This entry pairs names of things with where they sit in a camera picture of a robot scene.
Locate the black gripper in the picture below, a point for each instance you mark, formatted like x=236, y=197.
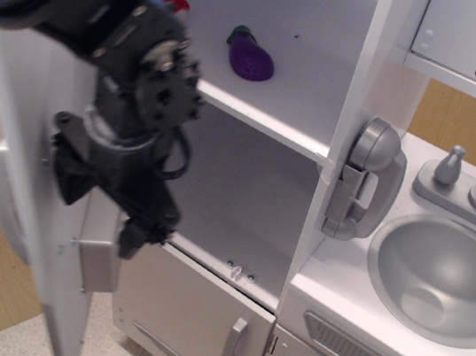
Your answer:
x=127, y=175

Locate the silver door handle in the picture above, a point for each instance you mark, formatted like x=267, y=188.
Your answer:
x=237, y=331
x=10, y=221

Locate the white toy fridge door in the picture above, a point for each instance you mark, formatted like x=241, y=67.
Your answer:
x=71, y=248
x=172, y=306

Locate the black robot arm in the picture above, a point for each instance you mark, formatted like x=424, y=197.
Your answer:
x=146, y=90

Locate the purple toy eggplant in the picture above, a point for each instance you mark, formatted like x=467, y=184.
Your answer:
x=247, y=58

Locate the red toy vegetable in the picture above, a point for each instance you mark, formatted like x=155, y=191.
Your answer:
x=178, y=6

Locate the silver toy phone handset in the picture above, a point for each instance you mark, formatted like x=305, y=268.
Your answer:
x=368, y=185

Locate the white toy kitchen counter cabinet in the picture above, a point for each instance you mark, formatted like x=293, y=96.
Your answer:
x=334, y=283

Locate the silver round sink basin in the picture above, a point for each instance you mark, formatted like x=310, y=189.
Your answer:
x=423, y=268

